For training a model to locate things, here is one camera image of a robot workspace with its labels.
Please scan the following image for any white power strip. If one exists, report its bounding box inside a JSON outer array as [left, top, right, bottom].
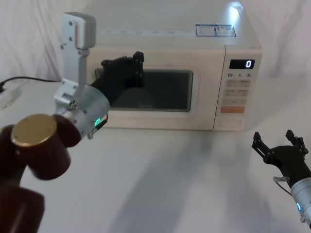
[[0, 83, 25, 110]]

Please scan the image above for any white table cloth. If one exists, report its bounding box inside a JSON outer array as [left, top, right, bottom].
[[0, 77, 311, 233]]

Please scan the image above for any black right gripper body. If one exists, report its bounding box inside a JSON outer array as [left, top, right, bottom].
[[263, 145, 311, 189]]

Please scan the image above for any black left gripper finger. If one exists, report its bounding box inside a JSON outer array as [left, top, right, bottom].
[[101, 56, 134, 71], [132, 50, 146, 87]]

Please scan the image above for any cream microwave oven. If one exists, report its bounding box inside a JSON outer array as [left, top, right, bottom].
[[86, 9, 263, 133]]

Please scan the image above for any white curtain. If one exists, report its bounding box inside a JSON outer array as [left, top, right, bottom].
[[0, 0, 311, 84]]

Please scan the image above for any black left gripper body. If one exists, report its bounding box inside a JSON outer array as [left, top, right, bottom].
[[89, 67, 138, 107]]

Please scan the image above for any blue white label sticker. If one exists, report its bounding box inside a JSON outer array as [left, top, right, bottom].
[[214, 24, 237, 38], [195, 24, 216, 38]]

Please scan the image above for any oven control panel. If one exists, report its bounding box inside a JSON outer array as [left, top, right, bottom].
[[215, 45, 263, 132]]

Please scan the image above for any black plug with cable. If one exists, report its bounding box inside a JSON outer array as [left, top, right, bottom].
[[0, 76, 62, 93]]

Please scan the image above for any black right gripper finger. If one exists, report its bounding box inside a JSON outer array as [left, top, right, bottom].
[[285, 129, 310, 154], [251, 132, 276, 163]]

